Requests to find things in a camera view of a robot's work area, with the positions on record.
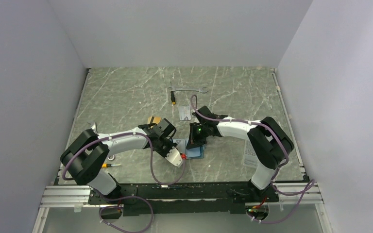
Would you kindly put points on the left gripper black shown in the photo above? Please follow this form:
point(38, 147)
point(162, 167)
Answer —
point(164, 154)

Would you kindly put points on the yellow handle screwdriver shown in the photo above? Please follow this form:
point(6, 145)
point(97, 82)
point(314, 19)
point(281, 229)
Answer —
point(105, 165)

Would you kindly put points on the blue leather card holder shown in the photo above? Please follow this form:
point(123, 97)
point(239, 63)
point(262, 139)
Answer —
point(194, 153)

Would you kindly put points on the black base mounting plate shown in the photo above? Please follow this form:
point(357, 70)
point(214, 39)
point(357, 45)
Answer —
point(232, 197)

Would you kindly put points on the red adjustable wrench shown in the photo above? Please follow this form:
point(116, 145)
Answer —
point(93, 126)

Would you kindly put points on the clear plastic screw box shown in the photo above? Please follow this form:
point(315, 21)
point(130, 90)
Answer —
point(250, 158)

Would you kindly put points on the silver open-end wrench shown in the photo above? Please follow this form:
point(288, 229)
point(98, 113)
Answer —
point(200, 90)

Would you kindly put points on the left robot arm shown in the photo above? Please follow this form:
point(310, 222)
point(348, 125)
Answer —
point(84, 157)

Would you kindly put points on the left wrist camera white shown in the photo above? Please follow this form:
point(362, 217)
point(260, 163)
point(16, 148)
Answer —
point(175, 157)

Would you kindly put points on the aluminium frame rail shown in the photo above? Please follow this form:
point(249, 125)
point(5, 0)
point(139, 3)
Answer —
point(80, 196)

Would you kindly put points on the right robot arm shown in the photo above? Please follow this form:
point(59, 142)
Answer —
point(271, 144)

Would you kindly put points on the silver credit card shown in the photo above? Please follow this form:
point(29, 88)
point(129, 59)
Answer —
point(184, 113)

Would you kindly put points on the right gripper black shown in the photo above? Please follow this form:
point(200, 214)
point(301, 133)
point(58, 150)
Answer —
point(193, 141)

